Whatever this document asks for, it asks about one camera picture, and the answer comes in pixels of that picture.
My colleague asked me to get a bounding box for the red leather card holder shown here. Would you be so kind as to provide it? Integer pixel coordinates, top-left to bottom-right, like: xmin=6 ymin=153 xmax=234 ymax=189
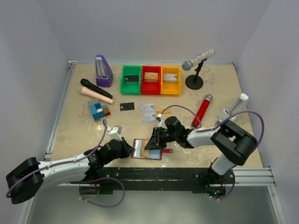
xmin=132 ymin=139 xmax=172 ymax=161

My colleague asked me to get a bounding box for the gold credit card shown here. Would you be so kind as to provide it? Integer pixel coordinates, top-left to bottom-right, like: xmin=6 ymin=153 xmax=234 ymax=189
xmin=156 ymin=106 xmax=171 ymax=114
xmin=140 ymin=139 xmax=150 ymax=157

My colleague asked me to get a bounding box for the silver credit card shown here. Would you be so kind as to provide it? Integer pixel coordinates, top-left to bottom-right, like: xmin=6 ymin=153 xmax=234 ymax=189
xmin=140 ymin=104 xmax=155 ymax=112

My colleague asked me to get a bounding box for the black credit card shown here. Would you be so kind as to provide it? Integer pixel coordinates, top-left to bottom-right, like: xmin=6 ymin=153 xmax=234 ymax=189
xmin=120 ymin=102 xmax=135 ymax=112

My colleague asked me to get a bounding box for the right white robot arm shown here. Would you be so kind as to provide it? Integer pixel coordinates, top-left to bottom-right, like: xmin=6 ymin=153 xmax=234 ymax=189
xmin=144 ymin=116 xmax=260 ymax=175

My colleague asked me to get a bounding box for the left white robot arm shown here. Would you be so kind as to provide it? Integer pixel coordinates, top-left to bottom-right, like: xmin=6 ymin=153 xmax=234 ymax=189
xmin=6 ymin=138 xmax=135 ymax=204

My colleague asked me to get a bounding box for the silver card stack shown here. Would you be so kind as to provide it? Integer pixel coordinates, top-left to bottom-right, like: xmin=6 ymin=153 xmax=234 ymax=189
xmin=163 ymin=73 xmax=178 ymax=84

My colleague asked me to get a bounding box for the gold card stack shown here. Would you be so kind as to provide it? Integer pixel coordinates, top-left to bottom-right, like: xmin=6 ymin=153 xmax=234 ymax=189
xmin=144 ymin=72 xmax=159 ymax=83

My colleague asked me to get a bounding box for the black card stack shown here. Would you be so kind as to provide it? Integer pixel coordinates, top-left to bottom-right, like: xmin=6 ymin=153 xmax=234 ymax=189
xmin=124 ymin=75 xmax=139 ymax=85

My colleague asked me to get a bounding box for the red glitter microphone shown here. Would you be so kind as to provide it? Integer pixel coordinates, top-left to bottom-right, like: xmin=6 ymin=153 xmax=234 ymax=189
xmin=192 ymin=94 xmax=213 ymax=128

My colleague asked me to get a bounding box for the blue building block stack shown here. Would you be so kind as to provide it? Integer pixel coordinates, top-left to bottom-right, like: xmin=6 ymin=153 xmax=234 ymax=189
xmin=88 ymin=99 xmax=111 ymax=122

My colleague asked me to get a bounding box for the yellow plastic bin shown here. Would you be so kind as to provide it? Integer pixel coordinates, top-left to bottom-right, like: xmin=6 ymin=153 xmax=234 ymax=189
xmin=160 ymin=66 xmax=182 ymax=96

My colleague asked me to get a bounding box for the red plastic bin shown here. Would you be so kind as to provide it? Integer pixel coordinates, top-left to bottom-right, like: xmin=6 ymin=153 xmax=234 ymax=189
xmin=141 ymin=65 xmax=161 ymax=95

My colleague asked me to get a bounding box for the pink microphone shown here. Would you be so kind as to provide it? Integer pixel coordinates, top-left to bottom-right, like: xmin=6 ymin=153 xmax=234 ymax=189
xmin=79 ymin=87 xmax=114 ymax=104

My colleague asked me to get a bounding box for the black microphone stand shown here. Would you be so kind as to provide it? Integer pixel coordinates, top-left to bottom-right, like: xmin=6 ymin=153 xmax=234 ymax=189
xmin=185 ymin=59 xmax=206 ymax=90

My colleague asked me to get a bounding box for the silver glitter microphone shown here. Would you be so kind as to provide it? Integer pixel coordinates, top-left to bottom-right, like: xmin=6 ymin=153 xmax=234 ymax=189
xmin=182 ymin=49 xmax=216 ymax=71

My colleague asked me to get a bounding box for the white metronome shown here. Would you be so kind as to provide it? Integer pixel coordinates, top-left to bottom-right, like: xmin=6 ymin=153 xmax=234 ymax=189
xmin=216 ymin=93 xmax=249 ymax=124

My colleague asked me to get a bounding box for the green plastic bin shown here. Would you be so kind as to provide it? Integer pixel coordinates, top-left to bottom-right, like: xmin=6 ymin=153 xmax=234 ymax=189
xmin=120 ymin=65 xmax=142 ymax=95

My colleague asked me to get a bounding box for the black microphone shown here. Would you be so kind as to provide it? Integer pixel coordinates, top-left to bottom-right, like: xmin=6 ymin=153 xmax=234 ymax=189
xmin=80 ymin=78 xmax=113 ymax=99

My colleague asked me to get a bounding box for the purple metronome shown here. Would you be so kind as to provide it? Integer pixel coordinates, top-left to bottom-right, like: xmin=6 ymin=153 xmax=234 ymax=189
xmin=95 ymin=55 xmax=114 ymax=87

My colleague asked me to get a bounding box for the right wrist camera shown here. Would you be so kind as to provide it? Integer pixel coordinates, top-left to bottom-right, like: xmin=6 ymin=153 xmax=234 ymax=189
xmin=156 ymin=113 xmax=164 ymax=127

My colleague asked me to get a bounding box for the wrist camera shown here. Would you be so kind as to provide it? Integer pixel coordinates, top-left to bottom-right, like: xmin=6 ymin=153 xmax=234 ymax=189
xmin=107 ymin=125 xmax=122 ymax=141
xmin=156 ymin=113 xmax=164 ymax=127

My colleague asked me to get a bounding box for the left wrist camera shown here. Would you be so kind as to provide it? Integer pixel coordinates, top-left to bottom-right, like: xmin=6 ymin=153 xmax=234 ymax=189
xmin=107 ymin=125 xmax=122 ymax=141

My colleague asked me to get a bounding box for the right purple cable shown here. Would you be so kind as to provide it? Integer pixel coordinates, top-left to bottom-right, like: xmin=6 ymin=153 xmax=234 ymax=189
xmin=158 ymin=105 xmax=265 ymax=168

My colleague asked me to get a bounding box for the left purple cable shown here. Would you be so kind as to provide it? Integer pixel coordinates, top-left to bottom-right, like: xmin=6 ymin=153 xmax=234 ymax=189
xmin=5 ymin=119 xmax=112 ymax=198

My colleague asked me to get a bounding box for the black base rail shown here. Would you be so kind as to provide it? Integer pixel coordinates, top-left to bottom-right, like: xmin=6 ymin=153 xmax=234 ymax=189
xmin=71 ymin=167 xmax=235 ymax=194

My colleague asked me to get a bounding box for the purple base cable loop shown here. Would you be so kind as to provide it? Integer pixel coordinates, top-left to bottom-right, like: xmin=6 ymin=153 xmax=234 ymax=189
xmin=78 ymin=174 xmax=127 ymax=207

